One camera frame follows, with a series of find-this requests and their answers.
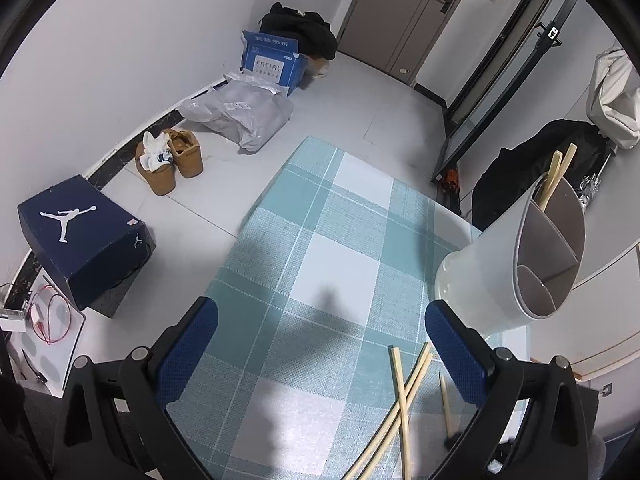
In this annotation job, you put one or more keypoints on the brown paper bag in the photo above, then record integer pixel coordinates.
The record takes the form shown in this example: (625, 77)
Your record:
(318, 66)

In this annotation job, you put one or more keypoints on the white hanging bag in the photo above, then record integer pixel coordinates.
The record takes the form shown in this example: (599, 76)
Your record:
(615, 105)

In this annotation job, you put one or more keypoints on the orange black tool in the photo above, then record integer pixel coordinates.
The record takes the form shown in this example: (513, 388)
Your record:
(450, 178)

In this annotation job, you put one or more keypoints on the black clothes pile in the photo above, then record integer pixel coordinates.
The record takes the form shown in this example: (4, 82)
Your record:
(310, 30)

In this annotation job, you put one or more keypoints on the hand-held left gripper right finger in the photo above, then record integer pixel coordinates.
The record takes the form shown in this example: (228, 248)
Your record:
(457, 350)

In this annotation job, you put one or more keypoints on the black framed glass door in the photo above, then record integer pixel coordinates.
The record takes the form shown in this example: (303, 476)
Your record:
(500, 75)

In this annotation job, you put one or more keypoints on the wall socket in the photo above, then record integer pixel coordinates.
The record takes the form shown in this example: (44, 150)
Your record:
(605, 390)

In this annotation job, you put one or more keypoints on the wooden chopstick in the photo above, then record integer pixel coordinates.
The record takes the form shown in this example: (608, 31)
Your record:
(551, 170)
(386, 435)
(372, 435)
(396, 375)
(562, 170)

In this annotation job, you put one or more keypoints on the white utensil holder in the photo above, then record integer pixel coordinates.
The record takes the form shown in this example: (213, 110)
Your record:
(480, 270)

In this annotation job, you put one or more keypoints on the navy shoe box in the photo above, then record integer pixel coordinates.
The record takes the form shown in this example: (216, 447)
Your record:
(80, 240)

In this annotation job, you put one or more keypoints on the blue cardboard box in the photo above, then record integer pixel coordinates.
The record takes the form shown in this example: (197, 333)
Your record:
(272, 65)

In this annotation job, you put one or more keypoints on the brown door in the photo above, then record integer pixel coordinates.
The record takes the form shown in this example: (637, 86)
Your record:
(400, 10)

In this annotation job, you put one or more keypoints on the white power adapter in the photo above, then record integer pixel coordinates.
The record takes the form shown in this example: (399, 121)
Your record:
(12, 317)

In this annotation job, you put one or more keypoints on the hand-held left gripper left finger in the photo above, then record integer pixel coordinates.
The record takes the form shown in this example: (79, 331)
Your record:
(192, 345)

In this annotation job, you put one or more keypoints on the grey plastic parcel bag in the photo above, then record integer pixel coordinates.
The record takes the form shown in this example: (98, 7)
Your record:
(250, 115)

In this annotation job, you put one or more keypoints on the teal plaid mat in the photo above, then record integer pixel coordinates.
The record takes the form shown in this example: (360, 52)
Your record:
(325, 260)

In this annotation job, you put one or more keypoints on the white socks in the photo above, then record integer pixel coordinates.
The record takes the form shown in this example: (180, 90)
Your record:
(152, 152)

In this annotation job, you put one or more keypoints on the white sheet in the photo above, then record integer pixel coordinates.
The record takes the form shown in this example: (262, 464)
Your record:
(45, 355)

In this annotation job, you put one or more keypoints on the black jacket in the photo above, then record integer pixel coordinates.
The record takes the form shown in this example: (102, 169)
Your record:
(505, 180)

